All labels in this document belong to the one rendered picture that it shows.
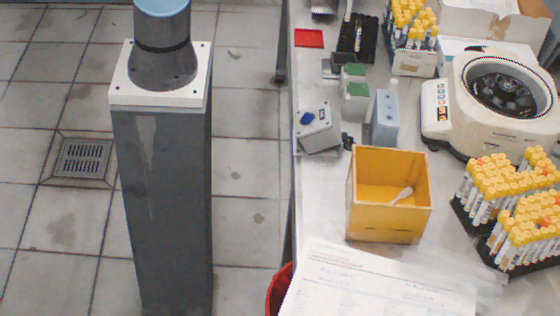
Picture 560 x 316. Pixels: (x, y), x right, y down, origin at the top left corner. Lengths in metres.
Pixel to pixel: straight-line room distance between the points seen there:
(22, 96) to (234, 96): 0.93
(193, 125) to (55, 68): 1.69
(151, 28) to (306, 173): 0.40
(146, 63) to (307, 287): 0.55
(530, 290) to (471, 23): 0.66
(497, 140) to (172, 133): 0.65
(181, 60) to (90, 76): 1.59
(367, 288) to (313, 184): 0.25
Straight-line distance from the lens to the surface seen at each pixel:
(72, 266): 2.16
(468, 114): 1.23
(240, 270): 2.11
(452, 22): 1.50
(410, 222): 1.07
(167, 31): 1.24
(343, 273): 1.04
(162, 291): 1.82
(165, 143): 1.37
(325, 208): 1.14
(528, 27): 1.57
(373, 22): 1.58
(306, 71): 1.42
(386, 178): 1.17
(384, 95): 1.23
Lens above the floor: 1.73
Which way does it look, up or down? 45 degrees down
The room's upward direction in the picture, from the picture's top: 6 degrees clockwise
